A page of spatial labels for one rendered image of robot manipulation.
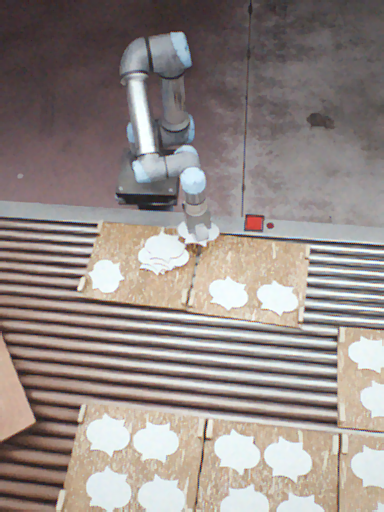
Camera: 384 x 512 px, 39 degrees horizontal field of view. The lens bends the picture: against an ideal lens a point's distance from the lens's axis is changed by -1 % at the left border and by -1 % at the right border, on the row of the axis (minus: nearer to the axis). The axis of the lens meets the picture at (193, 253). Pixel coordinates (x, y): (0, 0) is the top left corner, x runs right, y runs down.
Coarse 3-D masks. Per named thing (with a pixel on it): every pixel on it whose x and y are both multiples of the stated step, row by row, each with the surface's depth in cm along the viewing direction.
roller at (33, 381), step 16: (32, 384) 190; (48, 384) 189; (64, 384) 188; (80, 384) 188; (96, 384) 188; (112, 384) 189; (144, 400) 185; (160, 400) 184; (176, 400) 183; (192, 400) 182; (208, 400) 182; (224, 400) 182; (240, 400) 182; (288, 416) 179; (304, 416) 178; (320, 416) 177; (336, 416) 176
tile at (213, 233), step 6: (180, 228) 200; (186, 228) 200; (216, 228) 199; (180, 234) 199; (186, 234) 199; (192, 234) 198; (210, 234) 198; (216, 234) 198; (186, 240) 197; (192, 240) 197; (204, 240) 197; (210, 240) 197; (204, 246) 196
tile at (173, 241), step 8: (152, 240) 210; (160, 240) 210; (168, 240) 209; (176, 240) 209; (152, 248) 208; (160, 248) 208; (168, 248) 207; (176, 248) 207; (152, 256) 206; (160, 256) 206; (168, 256) 206; (176, 256) 205
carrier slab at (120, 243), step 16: (112, 224) 222; (128, 224) 221; (96, 240) 218; (112, 240) 218; (128, 240) 217; (144, 240) 217; (96, 256) 214; (112, 256) 213; (128, 256) 213; (192, 256) 211; (128, 272) 209; (144, 272) 209; (176, 272) 208; (192, 272) 207; (128, 288) 205; (144, 288) 205; (160, 288) 204; (176, 288) 204; (144, 304) 201; (160, 304) 201; (176, 304) 200
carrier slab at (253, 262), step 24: (216, 240) 214; (240, 240) 214; (264, 240) 213; (216, 264) 208; (240, 264) 208; (264, 264) 207; (288, 264) 206; (192, 288) 203; (192, 312) 199; (216, 312) 197; (240, 312) 197; (264, 312) 196; (288, 312) 195
